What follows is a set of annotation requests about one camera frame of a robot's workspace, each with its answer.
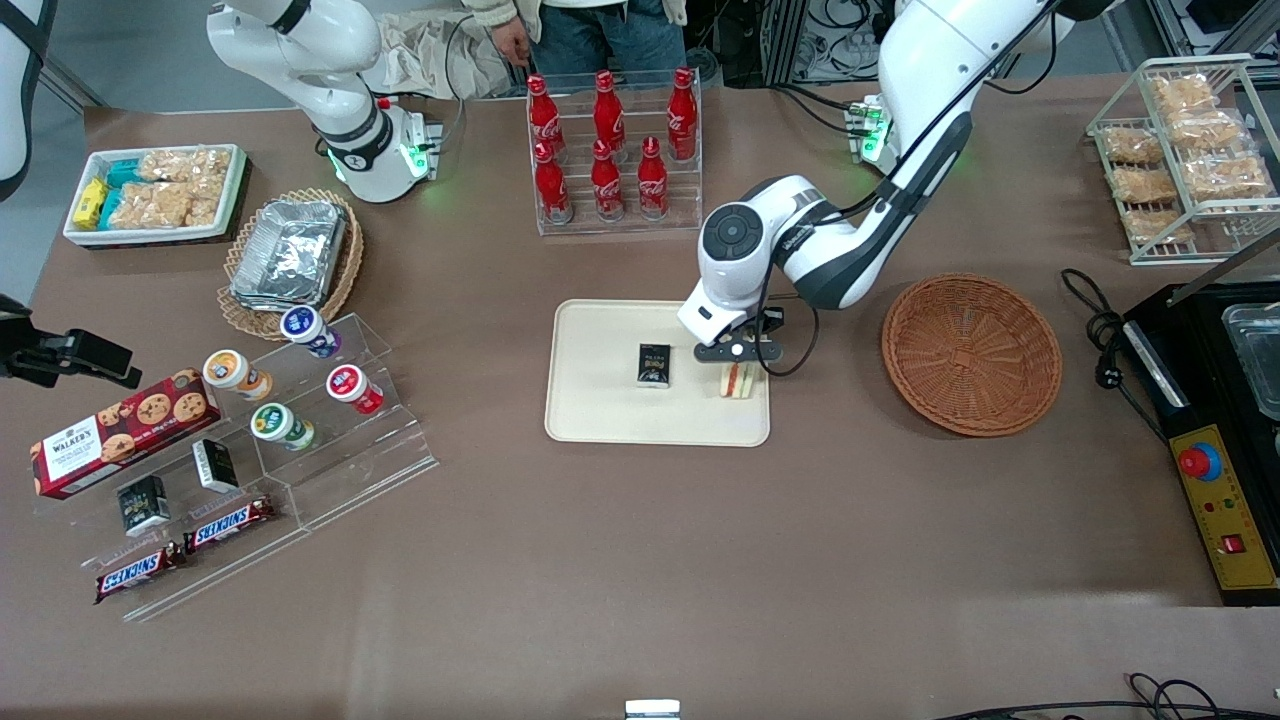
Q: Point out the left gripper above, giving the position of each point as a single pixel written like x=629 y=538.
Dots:
x=769 y=322

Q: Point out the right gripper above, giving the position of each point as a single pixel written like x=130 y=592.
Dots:
x=40 y=355

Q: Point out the triangular sandwich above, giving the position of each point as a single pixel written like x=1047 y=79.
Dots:
x=738 y=384

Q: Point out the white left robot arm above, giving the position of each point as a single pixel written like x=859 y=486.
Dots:
x=930 y=60

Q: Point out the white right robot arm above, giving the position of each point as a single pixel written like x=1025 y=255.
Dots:
x=330 y=60

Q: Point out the cream plastic tray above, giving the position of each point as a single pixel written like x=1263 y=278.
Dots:
x=600 y=400

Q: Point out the oval light wicker basket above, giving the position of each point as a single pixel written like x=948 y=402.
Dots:
x=245 y=320

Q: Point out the aluminium foil tray stack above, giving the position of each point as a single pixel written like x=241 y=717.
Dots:
x=290 y=255

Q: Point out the round brown wicker basket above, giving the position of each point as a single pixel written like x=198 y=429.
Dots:
x=970 y=355

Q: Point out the red Walkers cookie box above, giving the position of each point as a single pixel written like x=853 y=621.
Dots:
x=120 y=435

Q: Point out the small black box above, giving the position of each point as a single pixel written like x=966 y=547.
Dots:
x=216 y=465
x=143 y=505
x=654 y=365

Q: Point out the orange yogurt cup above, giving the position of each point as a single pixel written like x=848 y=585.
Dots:
x=228 y=370

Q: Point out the teal snack packet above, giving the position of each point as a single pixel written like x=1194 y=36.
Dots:
x=109 y=208
x=124 y=173

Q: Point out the yellow snack packet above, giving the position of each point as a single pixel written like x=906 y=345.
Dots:
x=90 y=203

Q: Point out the rice cracker bag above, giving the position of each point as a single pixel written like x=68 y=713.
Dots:
x=1185 y=95
x=1228 y=177
x=1130 y=145
x=1143 y=185
x=1158 y=227
x=148 y=205
x=205 y=205
x=1200 y=130
x=175 y=165

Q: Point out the clear acrylic bottle rack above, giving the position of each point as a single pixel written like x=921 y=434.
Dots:
x=620 y=228

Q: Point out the green yogurt cup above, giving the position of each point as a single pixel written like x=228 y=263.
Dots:
x=272 y=422

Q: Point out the red cola bottle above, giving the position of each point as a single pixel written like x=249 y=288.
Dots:
x=682 y=115
x=551 y=188
x=545 y=115
x=652 y=183
x=606 y=185
x=608 y=112

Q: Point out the purple yogurt cup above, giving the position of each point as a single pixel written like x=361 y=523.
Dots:
x=305 y=325

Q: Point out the Snickers bar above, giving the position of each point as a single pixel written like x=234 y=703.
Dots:
x=140 y=572
x=230 y=523

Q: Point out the white rectangular bin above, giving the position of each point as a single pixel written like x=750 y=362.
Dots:
x=238 y=190

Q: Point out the clear acrylic stepped stand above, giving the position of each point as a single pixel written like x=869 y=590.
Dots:
x=370 y=450
x=250 y=545

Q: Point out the red yogurt cup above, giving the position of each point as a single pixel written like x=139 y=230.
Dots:
x=348 y=383

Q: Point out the person in blue jeans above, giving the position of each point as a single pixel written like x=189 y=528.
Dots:
x=600 y=30

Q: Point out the beige crumpled bag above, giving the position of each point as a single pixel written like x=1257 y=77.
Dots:
x=420 y=60

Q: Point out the black machine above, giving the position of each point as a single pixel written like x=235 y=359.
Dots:
x=1195 y=385

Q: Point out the red emergency stop button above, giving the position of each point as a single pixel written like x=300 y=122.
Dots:
x=1200 y=461

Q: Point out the metal rod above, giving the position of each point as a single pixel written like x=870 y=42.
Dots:
x=1225 y=268

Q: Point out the yellow control panel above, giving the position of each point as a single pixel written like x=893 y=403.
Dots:
x=1235 y=510

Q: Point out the clear plastic container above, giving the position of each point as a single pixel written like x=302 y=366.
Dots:
x=1258 y=355

